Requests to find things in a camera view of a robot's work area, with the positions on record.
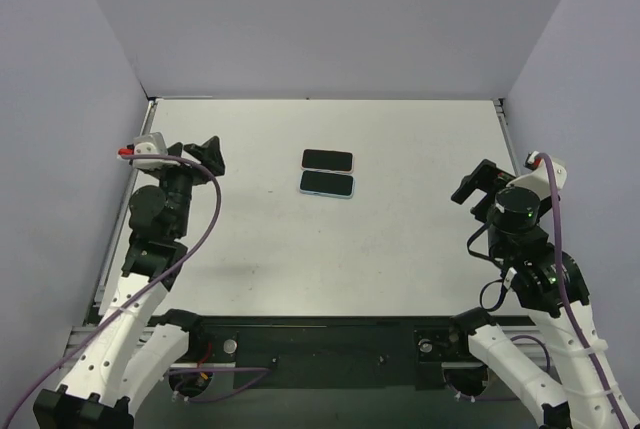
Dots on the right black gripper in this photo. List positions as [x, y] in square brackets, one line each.
[486, 187]

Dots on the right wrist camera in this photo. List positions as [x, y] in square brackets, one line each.
[543, 170]

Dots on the blue phone case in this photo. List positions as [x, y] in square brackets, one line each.
[350, 196]

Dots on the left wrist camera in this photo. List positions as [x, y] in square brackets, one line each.
[145, 152]

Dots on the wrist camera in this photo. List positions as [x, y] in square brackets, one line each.
[145, 152]
[543, 170]

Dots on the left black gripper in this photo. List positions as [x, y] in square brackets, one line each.
[187, 164]

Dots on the aluminium frame rail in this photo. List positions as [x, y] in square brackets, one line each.
[82, 336]

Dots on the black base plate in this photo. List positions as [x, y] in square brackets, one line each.
[339, 352]

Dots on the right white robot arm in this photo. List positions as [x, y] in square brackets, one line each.
[521, 219]

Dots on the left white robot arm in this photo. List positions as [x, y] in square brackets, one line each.
[114, 373]

